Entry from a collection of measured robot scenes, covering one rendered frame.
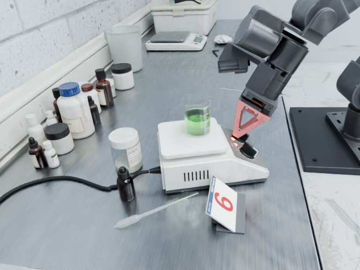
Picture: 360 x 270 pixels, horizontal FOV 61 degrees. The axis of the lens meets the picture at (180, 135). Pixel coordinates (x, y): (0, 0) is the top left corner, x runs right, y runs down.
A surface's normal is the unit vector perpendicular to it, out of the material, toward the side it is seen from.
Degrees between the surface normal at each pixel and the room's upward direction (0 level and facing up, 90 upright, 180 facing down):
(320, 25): 91
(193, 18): 93
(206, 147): 0
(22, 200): 0
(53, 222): 0
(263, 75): 77
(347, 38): 90
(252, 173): 90
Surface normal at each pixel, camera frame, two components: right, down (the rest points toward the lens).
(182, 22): -0.24, 0.57
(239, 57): -0.30, 0.32
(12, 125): 0.98, 0.04
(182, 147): -0.06, -0.85
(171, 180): 0.11, 0.51
